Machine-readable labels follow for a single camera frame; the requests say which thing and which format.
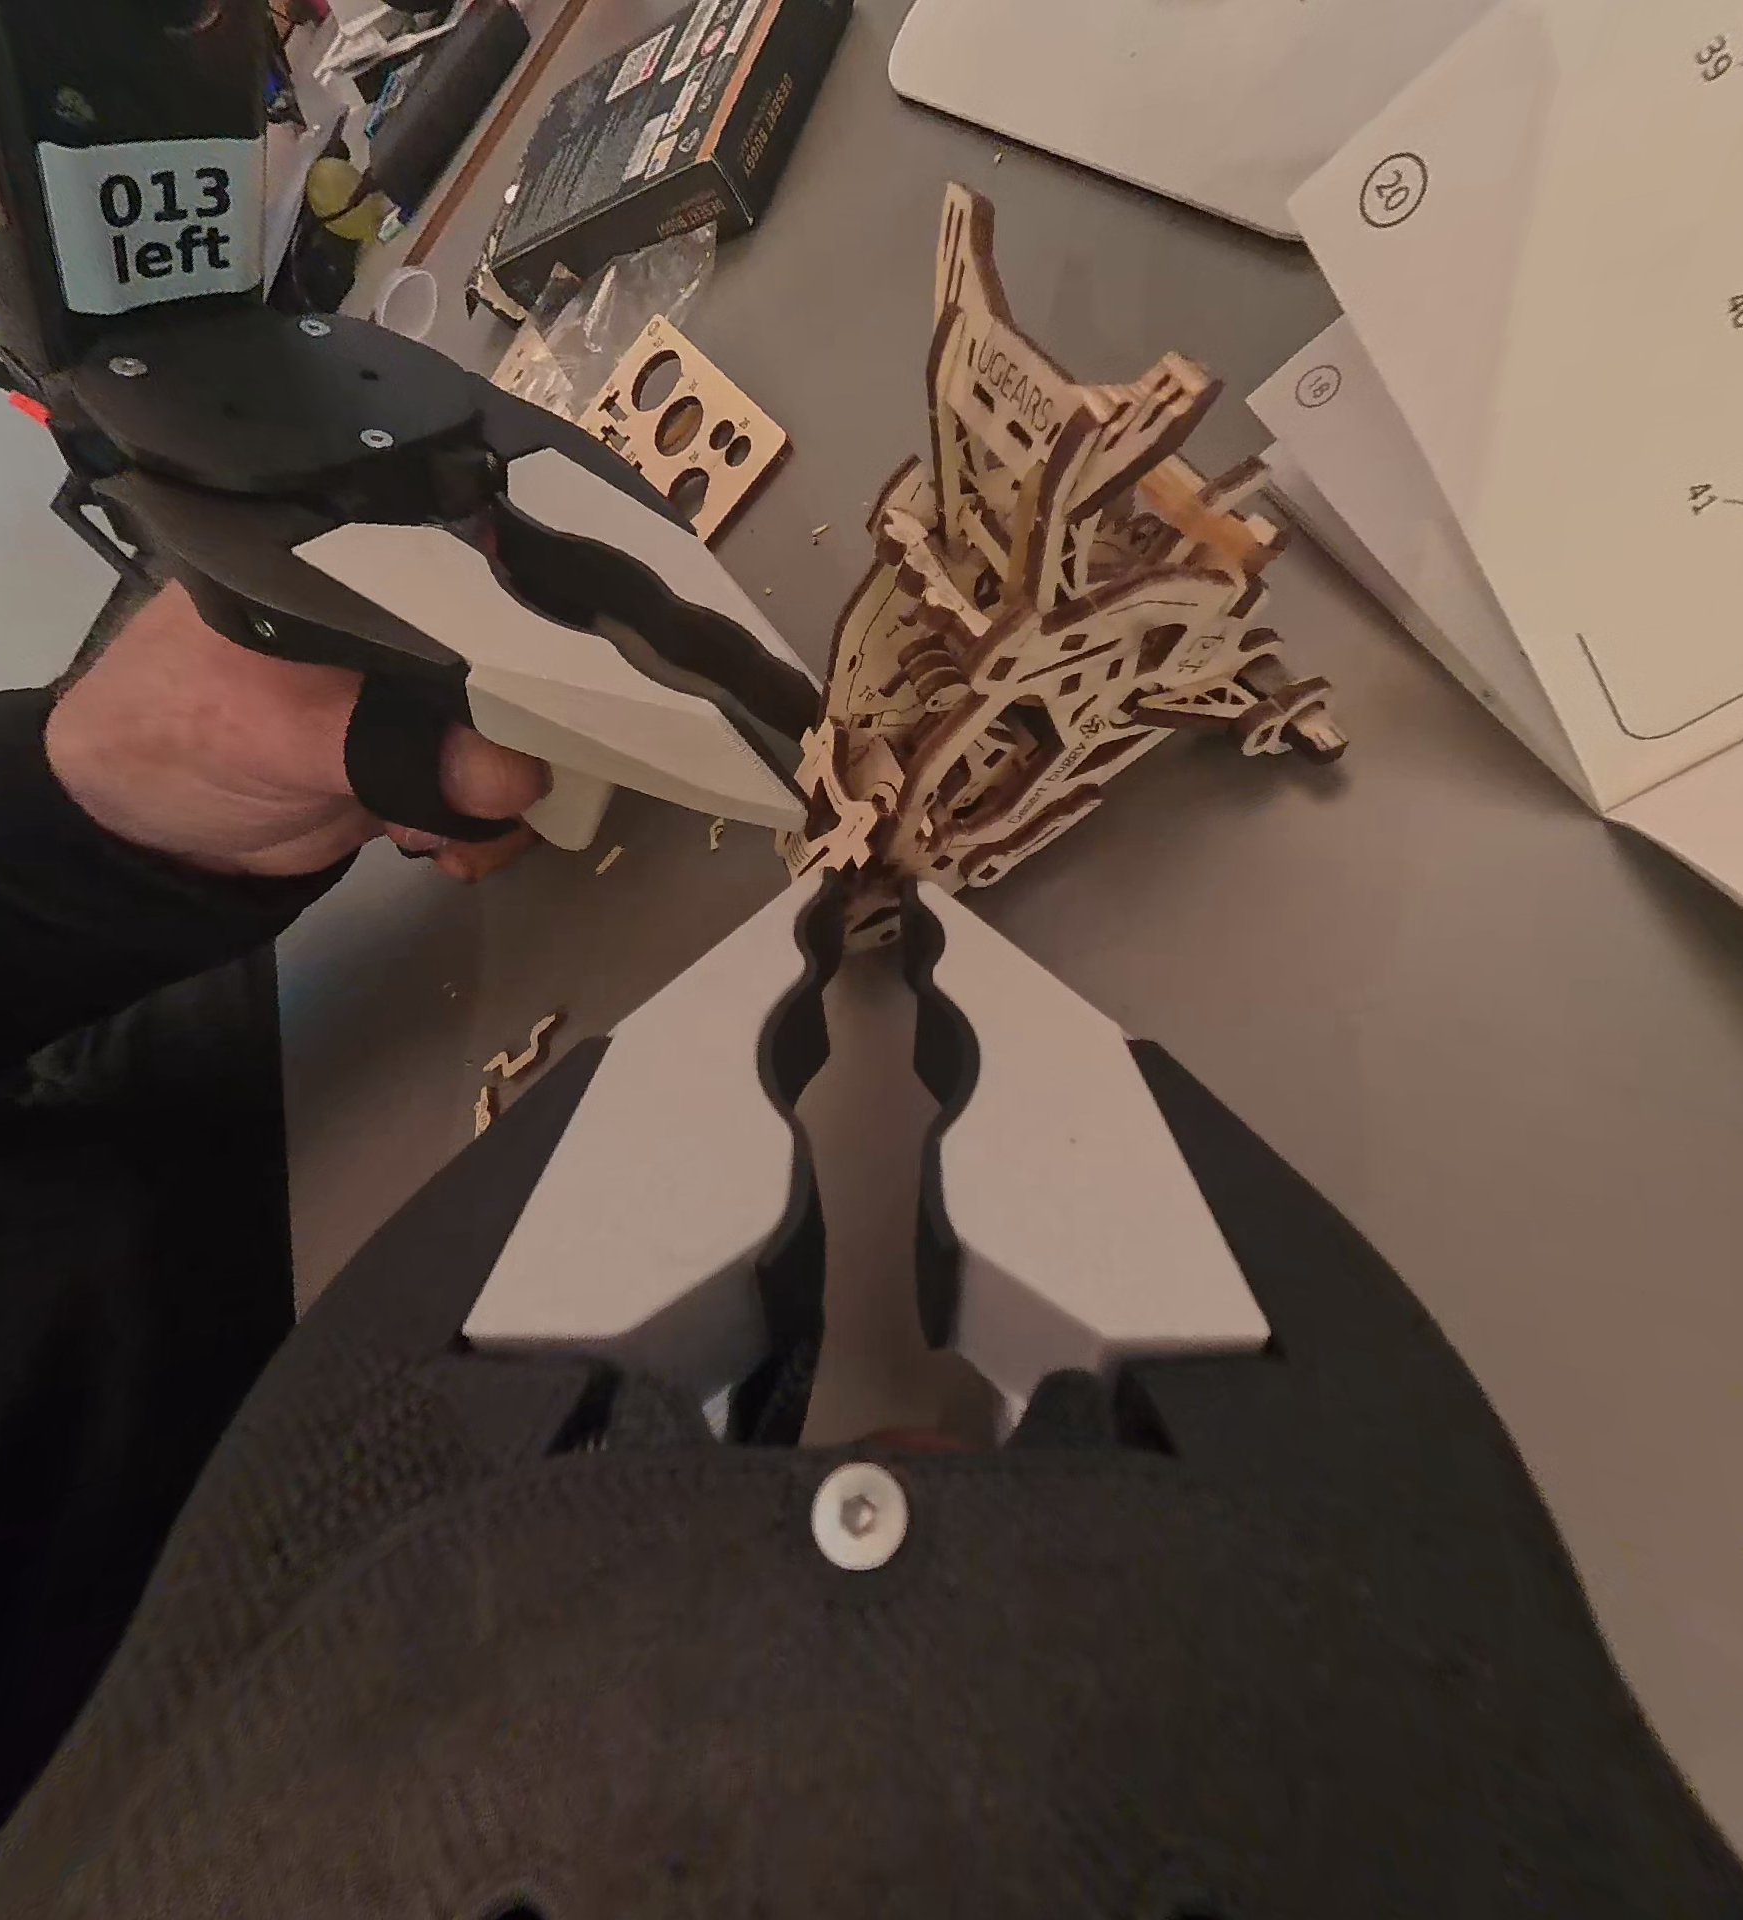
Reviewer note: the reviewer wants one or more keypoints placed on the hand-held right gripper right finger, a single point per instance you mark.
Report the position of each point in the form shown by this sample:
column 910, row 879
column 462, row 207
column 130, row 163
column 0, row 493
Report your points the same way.
column 1097, row 1187

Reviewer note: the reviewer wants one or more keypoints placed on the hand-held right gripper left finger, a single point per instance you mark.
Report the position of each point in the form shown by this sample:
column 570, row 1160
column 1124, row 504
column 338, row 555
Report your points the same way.
column 647, row 1187

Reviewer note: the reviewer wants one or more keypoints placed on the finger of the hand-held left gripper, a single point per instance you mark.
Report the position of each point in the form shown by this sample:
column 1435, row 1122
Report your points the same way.
column 511, row 645
column 647, row 546

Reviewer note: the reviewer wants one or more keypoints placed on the wooden cutout parts sheet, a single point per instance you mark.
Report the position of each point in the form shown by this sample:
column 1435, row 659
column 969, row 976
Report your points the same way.
column 752, row 442

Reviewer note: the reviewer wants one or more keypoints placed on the wooden model car chassis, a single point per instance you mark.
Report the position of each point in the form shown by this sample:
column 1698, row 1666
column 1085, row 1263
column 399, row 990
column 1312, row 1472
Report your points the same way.
column 1022, row 659

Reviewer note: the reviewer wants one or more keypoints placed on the black model kit box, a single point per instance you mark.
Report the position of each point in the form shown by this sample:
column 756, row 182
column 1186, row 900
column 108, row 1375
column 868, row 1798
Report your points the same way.
column 660, row 133

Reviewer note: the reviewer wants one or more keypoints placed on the person's left hand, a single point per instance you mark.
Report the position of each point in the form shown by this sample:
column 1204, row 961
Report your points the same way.
column 197, row 751

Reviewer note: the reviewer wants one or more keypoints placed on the clear round plastic lid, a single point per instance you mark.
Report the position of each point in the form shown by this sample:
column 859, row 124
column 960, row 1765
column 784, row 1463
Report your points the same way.
column 415, row 300

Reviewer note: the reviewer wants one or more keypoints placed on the yellow round object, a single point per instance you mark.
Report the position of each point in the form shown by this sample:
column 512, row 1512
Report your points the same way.
column 338, row 187

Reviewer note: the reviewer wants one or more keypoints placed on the clear plastic bag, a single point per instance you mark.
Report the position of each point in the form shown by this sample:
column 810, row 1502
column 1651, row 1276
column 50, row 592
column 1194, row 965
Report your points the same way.
column 631, row 300

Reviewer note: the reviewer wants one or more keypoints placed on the black foam tube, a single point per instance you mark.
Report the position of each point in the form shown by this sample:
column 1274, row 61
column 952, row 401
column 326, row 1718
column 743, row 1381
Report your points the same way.
column 446, row 84

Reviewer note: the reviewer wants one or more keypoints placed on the white instruction booklet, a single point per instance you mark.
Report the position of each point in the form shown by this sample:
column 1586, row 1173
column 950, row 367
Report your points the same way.
column 1561, row 524

